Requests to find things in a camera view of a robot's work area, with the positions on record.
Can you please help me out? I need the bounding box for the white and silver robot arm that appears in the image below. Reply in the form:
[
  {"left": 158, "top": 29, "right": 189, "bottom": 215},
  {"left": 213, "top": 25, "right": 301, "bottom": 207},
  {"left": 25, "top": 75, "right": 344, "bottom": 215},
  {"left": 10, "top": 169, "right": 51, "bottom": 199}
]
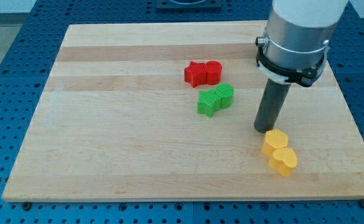
[{"left": 256, "top": 0, "right": 348, "bottom": 70}]

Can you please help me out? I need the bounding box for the green circle block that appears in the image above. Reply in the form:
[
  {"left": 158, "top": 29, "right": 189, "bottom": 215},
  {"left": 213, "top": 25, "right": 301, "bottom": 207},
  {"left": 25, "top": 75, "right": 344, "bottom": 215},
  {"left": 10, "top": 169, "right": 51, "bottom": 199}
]
[{"left": 215, "top": 83, "right": 234, "bottom": 109}]

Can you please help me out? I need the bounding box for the red circle block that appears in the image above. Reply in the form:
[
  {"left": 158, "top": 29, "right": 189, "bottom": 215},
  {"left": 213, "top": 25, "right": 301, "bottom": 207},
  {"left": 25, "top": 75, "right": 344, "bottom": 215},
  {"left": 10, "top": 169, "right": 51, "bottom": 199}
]
[{"left": 204, "top": 61, "right": 223, "bottom": 85}]

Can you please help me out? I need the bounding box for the green star block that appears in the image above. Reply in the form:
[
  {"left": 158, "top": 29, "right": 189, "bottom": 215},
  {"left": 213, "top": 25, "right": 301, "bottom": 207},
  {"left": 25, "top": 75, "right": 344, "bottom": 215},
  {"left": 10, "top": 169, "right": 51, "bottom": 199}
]
[{"left": 197, "top": 89, "right": 222, "bottom": 118}]

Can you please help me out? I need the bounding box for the red star block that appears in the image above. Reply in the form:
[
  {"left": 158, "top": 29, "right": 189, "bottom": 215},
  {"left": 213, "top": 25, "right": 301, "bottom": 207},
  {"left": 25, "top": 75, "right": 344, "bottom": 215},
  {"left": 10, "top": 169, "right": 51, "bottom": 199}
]
[{"left": 184, "top": 61, "right": 207, "bottom": 88}]

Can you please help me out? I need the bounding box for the wooden board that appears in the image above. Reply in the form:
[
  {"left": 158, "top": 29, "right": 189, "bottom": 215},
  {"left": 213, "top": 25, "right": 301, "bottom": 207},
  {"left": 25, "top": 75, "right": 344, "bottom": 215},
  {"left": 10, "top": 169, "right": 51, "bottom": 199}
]
[{"left": 2, "top": 21, "right": 364, "bottom": 202}]

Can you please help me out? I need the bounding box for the yellow hexagon block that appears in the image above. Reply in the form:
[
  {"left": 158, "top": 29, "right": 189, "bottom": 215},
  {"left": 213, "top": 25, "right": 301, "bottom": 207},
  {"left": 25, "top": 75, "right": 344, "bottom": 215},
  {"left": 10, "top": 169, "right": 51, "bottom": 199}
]
[{"left": 261, "top": 129, "right": 289, "bottom": 157}]

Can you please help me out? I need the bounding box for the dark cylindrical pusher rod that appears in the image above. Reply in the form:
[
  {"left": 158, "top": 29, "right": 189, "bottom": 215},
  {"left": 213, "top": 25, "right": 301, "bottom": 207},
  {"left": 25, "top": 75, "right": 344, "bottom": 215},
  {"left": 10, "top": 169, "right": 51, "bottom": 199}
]
[{"left": 254, "top": 79, "right": 291, "bottom": 133}]

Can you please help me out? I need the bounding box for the yellow heart block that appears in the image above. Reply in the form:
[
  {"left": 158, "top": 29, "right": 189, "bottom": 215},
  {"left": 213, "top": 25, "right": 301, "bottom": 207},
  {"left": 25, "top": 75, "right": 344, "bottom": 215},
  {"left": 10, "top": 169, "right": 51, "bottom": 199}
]
[{"left": 268, "top": 147, "right": 297, "bottom": 177}]

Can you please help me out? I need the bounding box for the black and white mounting bracket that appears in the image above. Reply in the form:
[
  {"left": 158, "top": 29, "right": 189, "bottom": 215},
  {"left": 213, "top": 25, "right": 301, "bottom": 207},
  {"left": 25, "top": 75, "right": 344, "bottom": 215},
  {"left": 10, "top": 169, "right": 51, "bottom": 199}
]
[{"left": 256, "top": 47, "right": 329, "bottom": 87}]

